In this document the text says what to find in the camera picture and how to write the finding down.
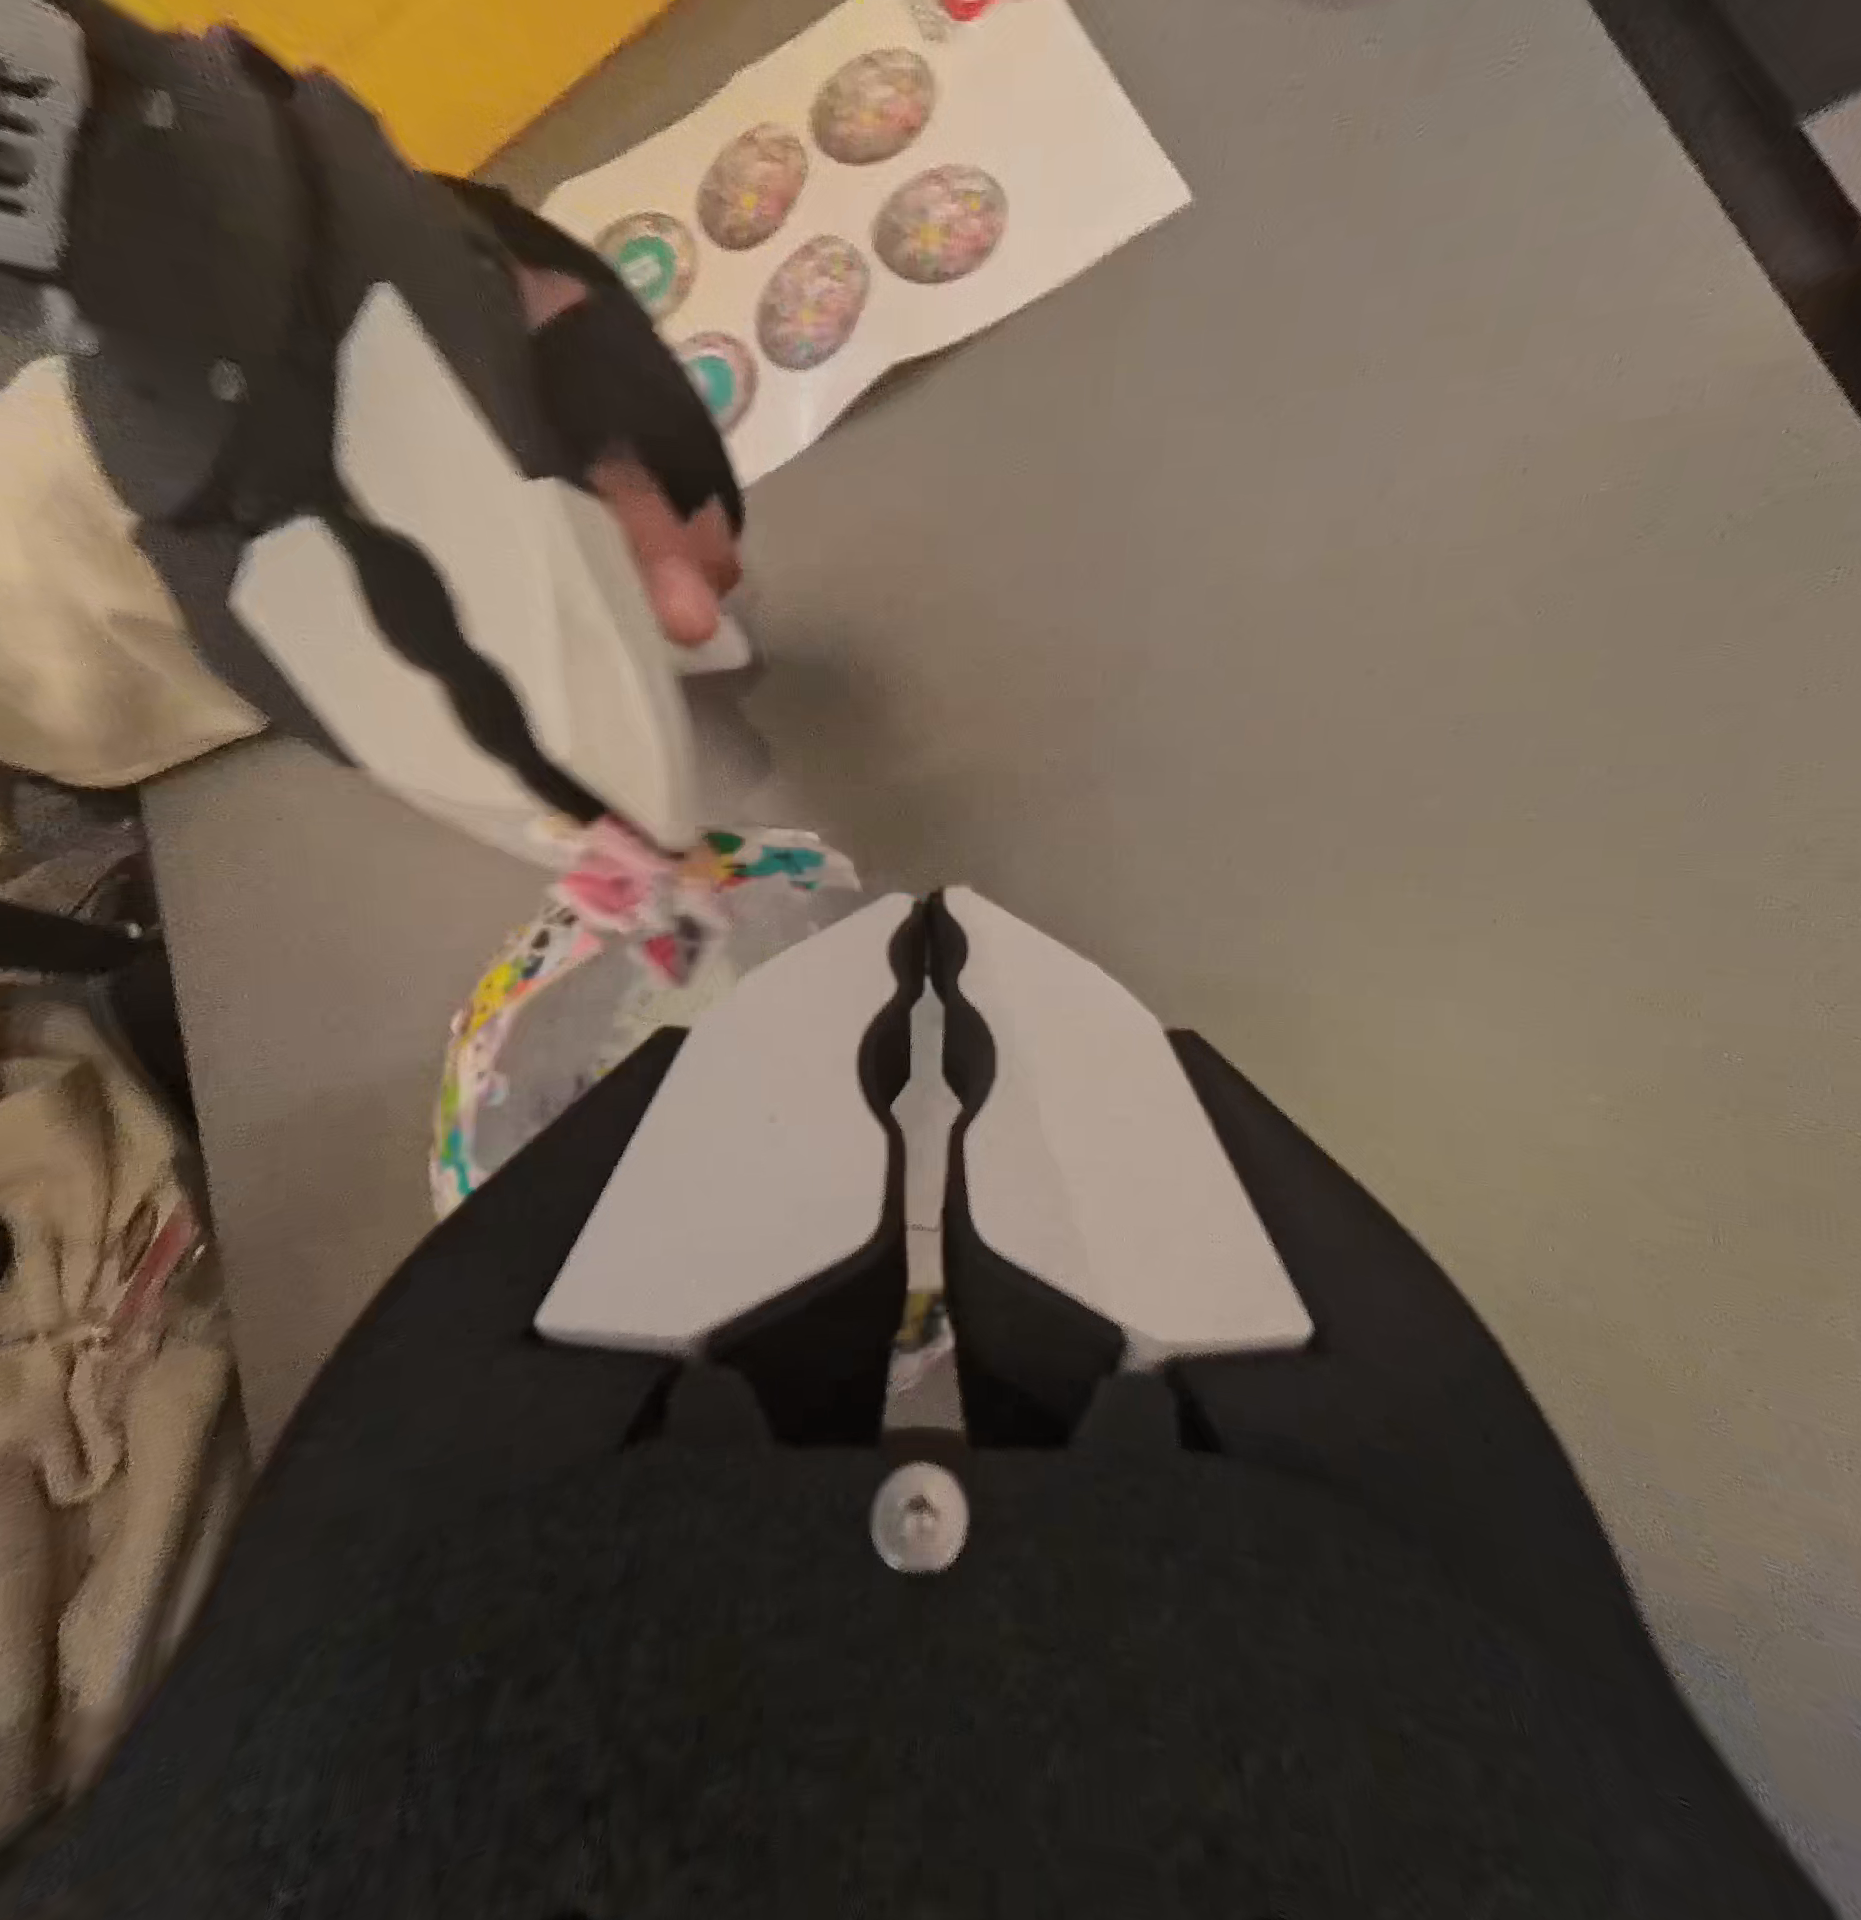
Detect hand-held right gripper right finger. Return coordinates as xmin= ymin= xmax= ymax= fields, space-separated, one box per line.
xmin=931 ymin=884 xmax=1316 ymax=1448

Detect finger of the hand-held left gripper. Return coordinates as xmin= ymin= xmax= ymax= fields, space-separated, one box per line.
xmin=335 ymin=281 xmax=703 ymax=853
xmin=229 ymin=513 xmax=609 ymax=864

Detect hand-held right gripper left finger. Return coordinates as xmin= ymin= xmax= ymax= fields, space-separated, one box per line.
xmin=534 ymin=892 xmax=933 ymax=1446

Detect colourful puzzle ball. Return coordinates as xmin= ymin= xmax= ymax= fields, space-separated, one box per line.
xmin=426 ymin=821 xmax=954 ymax=1359

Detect puzzle instruction leaflet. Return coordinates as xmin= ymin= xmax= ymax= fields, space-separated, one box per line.
xmin=540 ymin=0 xmax=1194 ymax=486

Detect person's left hand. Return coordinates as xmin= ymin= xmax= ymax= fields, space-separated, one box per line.
xmin=513 ymin=257 xmax=747 ymax=648

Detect yellow box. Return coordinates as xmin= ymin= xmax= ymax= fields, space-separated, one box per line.
xmin=113 ymin=0 xmax=677 ymax=179

